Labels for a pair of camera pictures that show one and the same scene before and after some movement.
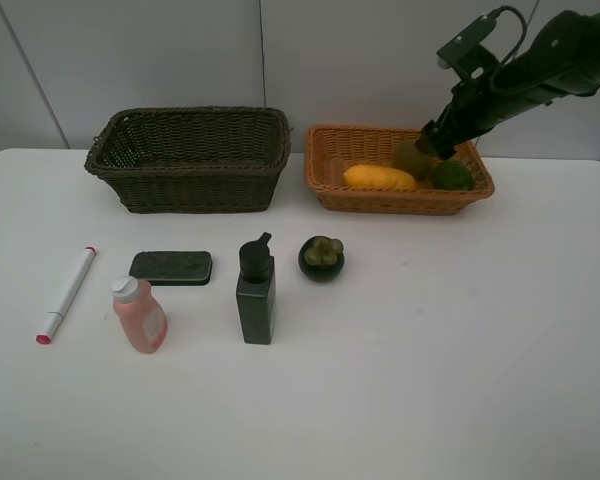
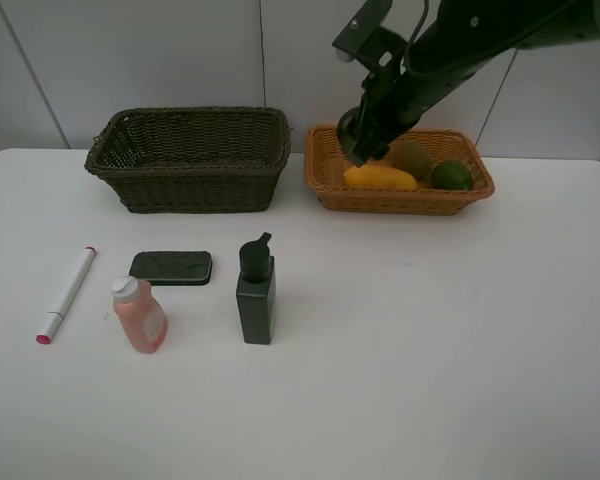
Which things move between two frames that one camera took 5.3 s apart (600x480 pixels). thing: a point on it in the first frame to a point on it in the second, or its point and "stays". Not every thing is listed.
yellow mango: x=373 y=176 stays
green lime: x=452 y=175 stays
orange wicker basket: x=331 y=150 stays
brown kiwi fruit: x=407 y=155 stays
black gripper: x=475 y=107 to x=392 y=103
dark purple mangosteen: x=321 y=258 to x=348 y=128
